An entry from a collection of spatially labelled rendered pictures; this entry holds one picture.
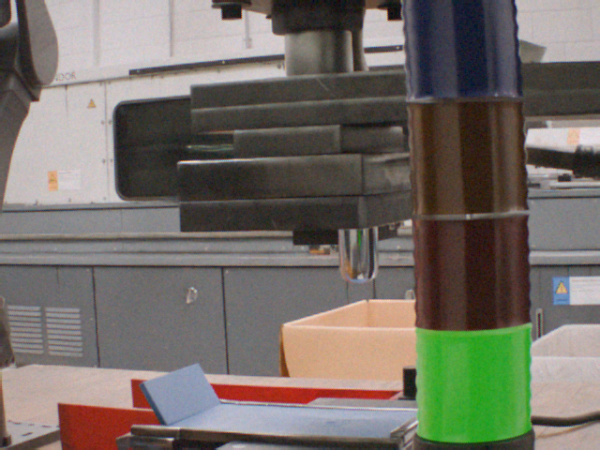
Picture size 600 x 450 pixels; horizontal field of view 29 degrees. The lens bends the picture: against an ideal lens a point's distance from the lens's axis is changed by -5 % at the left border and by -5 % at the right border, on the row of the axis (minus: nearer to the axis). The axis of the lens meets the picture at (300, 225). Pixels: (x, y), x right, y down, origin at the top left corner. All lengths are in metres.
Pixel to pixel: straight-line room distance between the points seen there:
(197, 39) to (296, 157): 7.68
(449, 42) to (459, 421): 0.11
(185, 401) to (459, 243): 0.39
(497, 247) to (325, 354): 2.70
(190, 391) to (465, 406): 0.39
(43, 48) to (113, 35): 7.57
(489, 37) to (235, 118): 0.30
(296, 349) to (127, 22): 5.72
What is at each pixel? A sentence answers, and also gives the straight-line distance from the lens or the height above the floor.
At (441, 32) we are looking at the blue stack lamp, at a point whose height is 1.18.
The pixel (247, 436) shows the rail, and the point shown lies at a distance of 0.67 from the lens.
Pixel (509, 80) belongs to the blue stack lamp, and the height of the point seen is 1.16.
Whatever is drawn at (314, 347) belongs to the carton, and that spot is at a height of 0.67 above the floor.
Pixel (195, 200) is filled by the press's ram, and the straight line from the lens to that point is 0.61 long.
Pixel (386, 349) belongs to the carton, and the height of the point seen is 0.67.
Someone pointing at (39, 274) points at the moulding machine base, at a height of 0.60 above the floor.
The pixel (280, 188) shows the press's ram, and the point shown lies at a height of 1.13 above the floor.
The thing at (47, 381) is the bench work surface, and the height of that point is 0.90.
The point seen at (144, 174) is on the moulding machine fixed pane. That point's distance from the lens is 6.12.
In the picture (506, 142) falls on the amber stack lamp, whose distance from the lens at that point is 0.36.
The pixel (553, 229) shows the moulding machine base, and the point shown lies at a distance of 5.23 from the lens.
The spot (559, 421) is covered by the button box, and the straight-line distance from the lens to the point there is 1.03.
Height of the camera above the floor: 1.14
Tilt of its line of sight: 3 degrees down
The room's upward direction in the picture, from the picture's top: 2 degrees counter-clockwise
